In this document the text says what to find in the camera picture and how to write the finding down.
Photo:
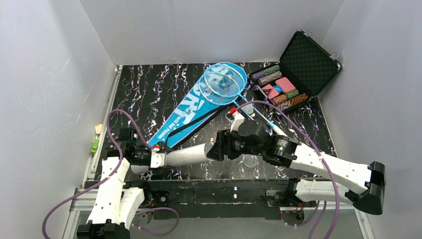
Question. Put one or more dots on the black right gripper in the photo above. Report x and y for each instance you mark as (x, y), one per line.
(217, 145)

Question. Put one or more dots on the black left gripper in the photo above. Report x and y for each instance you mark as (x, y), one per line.
(122, 135)

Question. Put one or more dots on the silver shuttlecock tube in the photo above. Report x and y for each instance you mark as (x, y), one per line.
(175, 158)

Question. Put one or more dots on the clear plastic tube lid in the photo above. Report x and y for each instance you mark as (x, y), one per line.
(250, 161)

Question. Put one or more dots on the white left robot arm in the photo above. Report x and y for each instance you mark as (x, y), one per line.
(117, 201)

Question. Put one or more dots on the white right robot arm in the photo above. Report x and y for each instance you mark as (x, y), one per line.
(360, 185)

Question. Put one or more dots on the beige wooden block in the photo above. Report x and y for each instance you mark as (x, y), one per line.
(98, 128)

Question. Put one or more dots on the blue racket cover bag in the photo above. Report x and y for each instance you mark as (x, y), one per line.
(218, 86)

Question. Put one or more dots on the blue racket white grip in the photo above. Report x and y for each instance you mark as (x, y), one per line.
(227, 89)

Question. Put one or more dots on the pink playing card deck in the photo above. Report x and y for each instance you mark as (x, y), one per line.
(285, 84)

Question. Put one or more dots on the black poker chip case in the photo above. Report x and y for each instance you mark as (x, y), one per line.
(306, 64)

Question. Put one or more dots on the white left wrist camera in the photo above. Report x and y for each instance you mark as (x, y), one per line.
(158, 156)

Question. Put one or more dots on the green clip on rail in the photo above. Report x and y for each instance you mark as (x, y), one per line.
(94, 147)

